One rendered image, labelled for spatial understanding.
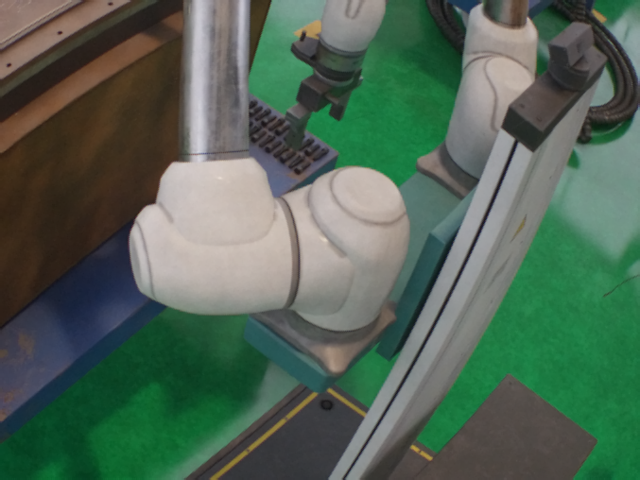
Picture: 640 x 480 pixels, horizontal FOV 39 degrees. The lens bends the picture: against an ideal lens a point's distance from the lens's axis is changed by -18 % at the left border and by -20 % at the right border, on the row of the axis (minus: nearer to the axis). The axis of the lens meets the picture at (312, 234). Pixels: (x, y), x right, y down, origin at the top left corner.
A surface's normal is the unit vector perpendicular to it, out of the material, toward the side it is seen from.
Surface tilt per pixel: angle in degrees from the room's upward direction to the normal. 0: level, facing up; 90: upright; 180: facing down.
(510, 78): 6
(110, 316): 0
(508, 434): 0
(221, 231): 43
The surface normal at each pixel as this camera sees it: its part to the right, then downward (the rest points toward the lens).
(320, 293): 0.22, 0.72
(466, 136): -0.74, 0.37
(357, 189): 0.35, -0.61
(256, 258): 0.39, 0.03
